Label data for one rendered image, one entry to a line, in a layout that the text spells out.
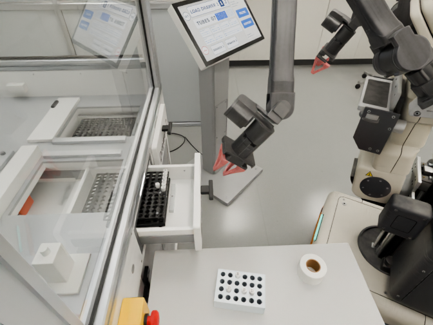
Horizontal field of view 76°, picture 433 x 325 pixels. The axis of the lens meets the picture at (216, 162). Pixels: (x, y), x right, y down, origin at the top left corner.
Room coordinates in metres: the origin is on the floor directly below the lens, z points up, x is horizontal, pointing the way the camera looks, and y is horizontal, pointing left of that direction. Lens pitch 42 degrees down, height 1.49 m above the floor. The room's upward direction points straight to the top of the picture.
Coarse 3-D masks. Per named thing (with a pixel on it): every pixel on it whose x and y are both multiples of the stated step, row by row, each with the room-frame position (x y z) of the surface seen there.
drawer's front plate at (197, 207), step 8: (200, 168) 0.65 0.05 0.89; (200, 176) 0.61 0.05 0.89; (200, 184) 0.57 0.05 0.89; (200, 200) 0.51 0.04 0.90; (200, 208) 0.48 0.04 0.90; (200, 216) 0.45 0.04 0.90; (200, 224) 0.42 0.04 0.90; (200, 232) 0.40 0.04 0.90; (200, 240) 0.39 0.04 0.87; (200, 248) 0.39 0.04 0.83
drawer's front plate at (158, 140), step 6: (162, 108) 0.95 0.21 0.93; (162, 114) 0.91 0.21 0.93; (162, 120) 0.89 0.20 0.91; (156, 126) 0.82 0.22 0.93; (156, 132) 0.79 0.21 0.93; (162, 132) 0.85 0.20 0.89; (156, 138) 0.75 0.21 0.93; (162, 138) 0.83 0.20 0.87; (156, 144) 0.72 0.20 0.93; (156, 150) 0.70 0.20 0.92; (156, 156) 0.70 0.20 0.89; (162, 156) 0.77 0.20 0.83; (156, 162) 0.70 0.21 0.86
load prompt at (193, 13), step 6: (216, 0) 1.60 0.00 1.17; (222, 0) 1.63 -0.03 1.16; (192, 6) 1.46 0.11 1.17; (198, 6) 1.49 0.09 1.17; (204, 6) 1.51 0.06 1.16; (210, 6) 1.54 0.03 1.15; (216, 6) 1.57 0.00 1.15; (222, 6) 1.60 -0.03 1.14; (192, 12) 1.44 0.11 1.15; (198, 12) 1.46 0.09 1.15; (204, 12) 1.49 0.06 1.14
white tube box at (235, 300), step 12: (228, 276) 0.34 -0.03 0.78; (240, 276) 0.33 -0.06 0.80; (252, 276) 0.34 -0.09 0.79; (264, 276) 0.33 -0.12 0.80; (216, 288) 0.30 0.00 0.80; (240, 288) 0.30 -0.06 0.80; (264, 288) 0.30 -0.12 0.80; (216, 300) 0.27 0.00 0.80; (228, 300) 0.27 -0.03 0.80; (240, 300) 0.27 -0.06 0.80; (252, 300) 0.28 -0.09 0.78; (264, 300) 0.27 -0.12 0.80; (252, 312) 0.26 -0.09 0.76
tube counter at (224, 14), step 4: (228, 8) 1.62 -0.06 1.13; (216, 12) 1.54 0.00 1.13; (220, 12) 1.56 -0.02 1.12; (224, 12) 1.58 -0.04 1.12; (228, 12) 1.60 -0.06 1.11; (232, 12) 1.62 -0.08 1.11; (212, 16) 1.51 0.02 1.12; (216, 16) 1.53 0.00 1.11; (220, 16) 1.54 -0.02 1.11; (224, 16) 1.56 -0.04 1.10; (228, 16) 1.58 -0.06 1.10; (232, 16) 1.60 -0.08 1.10; (212, 20) 1.49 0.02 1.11; (216, 20) 1.51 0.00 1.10; (220, 20) 1.53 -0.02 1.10
